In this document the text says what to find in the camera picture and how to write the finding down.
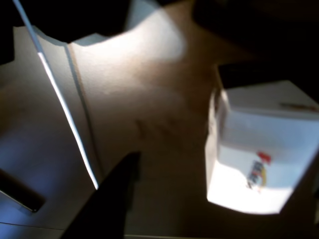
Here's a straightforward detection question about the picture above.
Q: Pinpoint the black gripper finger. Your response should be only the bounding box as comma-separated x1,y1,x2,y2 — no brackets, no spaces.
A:
62,152,142,239

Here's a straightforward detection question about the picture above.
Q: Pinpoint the white cable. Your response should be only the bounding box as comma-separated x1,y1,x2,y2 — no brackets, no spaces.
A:
11,0,99,191

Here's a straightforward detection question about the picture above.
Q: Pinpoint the black flat device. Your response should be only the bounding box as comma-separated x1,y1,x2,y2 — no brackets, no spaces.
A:
0,168,46,215

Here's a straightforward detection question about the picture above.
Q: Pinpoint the white and black servo box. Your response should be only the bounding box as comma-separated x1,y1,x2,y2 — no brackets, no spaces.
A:
205,79,319,215

